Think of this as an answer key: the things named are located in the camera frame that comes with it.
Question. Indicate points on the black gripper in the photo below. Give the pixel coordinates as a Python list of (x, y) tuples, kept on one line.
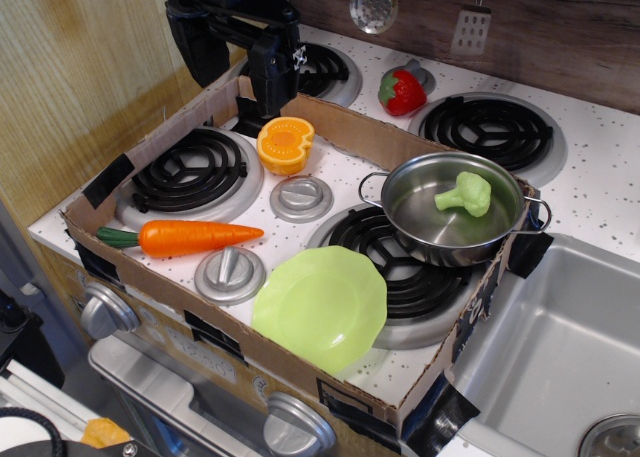
[(274, 61)]

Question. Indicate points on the light green toy broccoli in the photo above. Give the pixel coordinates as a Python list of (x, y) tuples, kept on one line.
[(472, 193)]

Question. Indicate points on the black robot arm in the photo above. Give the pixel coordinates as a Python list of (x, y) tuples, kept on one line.
[(203, 30)]

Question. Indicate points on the orange toy half fruit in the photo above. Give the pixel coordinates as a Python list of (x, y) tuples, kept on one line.
[(284, 145)]

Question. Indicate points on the front left black burner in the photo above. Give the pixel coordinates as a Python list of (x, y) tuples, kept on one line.
[(210, 175)]

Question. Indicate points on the upper silver stove knob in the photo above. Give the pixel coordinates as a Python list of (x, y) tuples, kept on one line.
[(301, 199)]

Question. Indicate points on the silver stove knob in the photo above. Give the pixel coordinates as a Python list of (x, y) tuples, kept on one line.
[(422, 75), (301, 199), (230, 276)]

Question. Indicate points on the red toy strawberry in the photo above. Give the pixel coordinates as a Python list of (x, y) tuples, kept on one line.
[(401, 93)]

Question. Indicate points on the hanging round silver skimmer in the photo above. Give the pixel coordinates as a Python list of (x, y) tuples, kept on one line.
[(373, 17)]

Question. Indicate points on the back silver stove knob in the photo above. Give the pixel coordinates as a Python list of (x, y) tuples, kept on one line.
[(422, 75)]

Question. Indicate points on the orange toy carrot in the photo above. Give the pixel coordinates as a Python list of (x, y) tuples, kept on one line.
[(174, 238)]

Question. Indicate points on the lower silver stove knob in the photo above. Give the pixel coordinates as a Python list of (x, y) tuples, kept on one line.
[(230, 276)]

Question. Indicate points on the back right black burner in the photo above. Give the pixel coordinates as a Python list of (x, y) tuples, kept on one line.
[(514, 133)]

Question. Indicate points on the hanging silver slotted spatula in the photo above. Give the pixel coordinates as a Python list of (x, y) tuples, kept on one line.
[(471, 30)]

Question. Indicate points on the light green plastic plate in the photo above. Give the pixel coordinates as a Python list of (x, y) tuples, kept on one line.
[(325, 305)]

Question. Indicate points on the front right black burner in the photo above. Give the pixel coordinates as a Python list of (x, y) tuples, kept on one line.
[(423, 300)]

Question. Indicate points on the left front oven knob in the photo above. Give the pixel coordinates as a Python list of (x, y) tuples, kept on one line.
[(106, 312)]

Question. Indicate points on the oven knob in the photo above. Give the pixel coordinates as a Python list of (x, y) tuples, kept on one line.
[(106, 312), (294, 429)]

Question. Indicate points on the brown cardboard fence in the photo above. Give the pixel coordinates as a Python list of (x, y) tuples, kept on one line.
[(362, 416)]

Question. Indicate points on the right front oven knob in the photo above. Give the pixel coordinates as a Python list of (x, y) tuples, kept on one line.
[(294, 429)]

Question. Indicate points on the yellow sponge piece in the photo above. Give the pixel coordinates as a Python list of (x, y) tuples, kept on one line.
[(103, 432)]

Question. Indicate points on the grey toy sink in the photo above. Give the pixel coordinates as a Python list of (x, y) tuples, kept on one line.
[(558, 352)]

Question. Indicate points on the silver sink drain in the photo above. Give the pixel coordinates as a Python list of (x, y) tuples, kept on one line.
[(615, 435)]

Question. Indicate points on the steel pan with handles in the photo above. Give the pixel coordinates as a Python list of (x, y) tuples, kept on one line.
[(452, 238)]

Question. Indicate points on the silver oven door handle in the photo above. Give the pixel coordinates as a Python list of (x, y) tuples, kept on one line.
[(180, 412)]

